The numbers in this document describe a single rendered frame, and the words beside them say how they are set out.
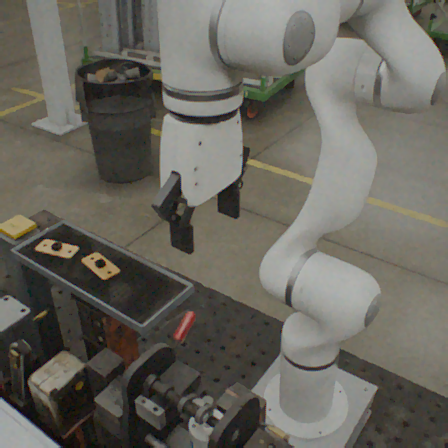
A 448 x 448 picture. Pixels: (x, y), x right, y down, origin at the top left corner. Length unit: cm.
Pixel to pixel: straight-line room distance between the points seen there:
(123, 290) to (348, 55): 57
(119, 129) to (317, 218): 267
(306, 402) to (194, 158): 75
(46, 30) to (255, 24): 397
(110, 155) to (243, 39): 317
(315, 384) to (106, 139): 268
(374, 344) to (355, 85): 181
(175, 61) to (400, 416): 111
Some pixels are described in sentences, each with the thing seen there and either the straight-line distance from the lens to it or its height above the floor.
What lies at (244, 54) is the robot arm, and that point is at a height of 168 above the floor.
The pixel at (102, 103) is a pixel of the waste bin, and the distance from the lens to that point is 345.
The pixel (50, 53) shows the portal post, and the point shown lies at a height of 61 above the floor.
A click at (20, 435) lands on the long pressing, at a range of 106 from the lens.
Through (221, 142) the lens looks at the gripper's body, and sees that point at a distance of 59.
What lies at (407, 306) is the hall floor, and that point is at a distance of 282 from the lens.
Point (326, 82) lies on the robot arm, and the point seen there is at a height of 152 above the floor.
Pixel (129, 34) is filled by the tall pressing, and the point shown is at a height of 44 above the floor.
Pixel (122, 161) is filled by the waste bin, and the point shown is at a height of 17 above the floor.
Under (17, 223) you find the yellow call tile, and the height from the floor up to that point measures 116.
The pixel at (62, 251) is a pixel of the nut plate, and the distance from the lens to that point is 114.
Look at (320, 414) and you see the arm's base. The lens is 125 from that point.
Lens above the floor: 182
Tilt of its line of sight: 34 degrees down
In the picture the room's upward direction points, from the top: straight up
